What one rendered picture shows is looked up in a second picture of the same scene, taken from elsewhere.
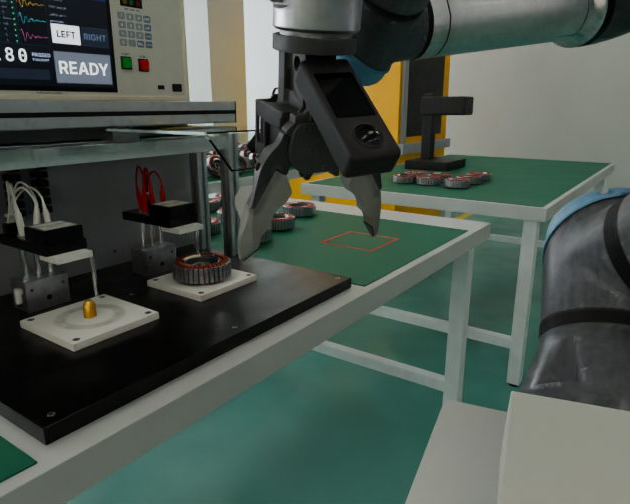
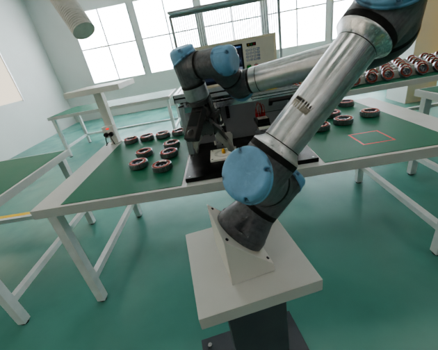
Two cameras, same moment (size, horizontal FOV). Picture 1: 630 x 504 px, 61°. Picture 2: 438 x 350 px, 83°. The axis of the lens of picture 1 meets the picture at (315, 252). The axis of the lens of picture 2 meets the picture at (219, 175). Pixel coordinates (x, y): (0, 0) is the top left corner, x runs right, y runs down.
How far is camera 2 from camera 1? 73 cm
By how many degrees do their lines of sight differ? 55
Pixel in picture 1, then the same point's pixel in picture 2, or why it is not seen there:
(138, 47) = (254, 60)
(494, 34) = (280, 82)
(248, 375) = not seen: hidden behind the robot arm
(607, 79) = not seen: outside the picture
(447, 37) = (256, 87)
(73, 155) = (226, 103)
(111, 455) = (197, 189)
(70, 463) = (186, 187)
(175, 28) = (271, 47)
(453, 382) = not seen: outside the picture
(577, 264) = not seen: hidden behind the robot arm
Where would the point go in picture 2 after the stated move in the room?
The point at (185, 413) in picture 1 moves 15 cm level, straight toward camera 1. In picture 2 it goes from (220, 187) to (199, 203)
